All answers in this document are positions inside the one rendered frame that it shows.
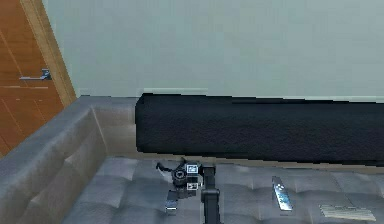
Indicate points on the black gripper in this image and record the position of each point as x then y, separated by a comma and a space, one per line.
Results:
179, 175

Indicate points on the small silver phone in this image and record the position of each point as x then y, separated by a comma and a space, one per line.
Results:
171, 202

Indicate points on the long black sofa cushion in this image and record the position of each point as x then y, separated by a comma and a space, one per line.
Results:
260, 130

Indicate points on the silver remote control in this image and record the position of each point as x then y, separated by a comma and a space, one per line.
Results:
282, 195

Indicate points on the grey tufted sofa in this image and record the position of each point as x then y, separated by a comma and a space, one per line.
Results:
60, 160

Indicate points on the brown wooden room door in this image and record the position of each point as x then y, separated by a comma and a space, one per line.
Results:
20, 100

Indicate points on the beige striped flat book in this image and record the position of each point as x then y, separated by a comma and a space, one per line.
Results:
347, 212

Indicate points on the light wooden door frame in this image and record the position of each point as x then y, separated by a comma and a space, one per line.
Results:
50, 53

